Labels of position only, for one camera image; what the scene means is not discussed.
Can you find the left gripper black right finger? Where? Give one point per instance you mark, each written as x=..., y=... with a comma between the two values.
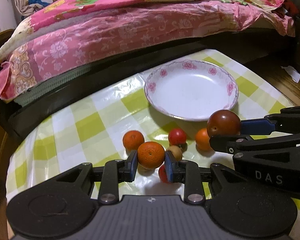
x=187, y=173

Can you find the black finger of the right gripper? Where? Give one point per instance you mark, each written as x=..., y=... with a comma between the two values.
x=287, y=121
x=239, y=143

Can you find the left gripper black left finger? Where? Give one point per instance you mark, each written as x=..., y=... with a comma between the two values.
x=115, y=172

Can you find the brown kiwi fruit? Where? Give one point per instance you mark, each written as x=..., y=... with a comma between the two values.
x=176, y=151

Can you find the dark red tomato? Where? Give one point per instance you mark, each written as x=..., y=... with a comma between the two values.
x=223, y=122

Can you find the red cherry tomato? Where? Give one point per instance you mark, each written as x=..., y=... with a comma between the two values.
x=162, y=174

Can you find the small red tomato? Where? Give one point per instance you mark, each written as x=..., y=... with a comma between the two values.
x=177, y=136

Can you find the small orange mandarin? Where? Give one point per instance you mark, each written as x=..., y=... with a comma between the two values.
x=132, y=140

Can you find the white paper scrap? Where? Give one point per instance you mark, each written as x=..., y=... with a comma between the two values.
x=293, y=73

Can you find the white floral plate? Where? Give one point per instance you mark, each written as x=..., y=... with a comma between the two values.
x=190, y=90

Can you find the pink floral blanket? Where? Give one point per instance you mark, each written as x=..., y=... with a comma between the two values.
x=71, y=33

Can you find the blue clothing pile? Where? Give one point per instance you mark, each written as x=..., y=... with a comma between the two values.
x=40, y=2

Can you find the dark bed frame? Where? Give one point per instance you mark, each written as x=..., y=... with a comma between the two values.
x=261, y=50

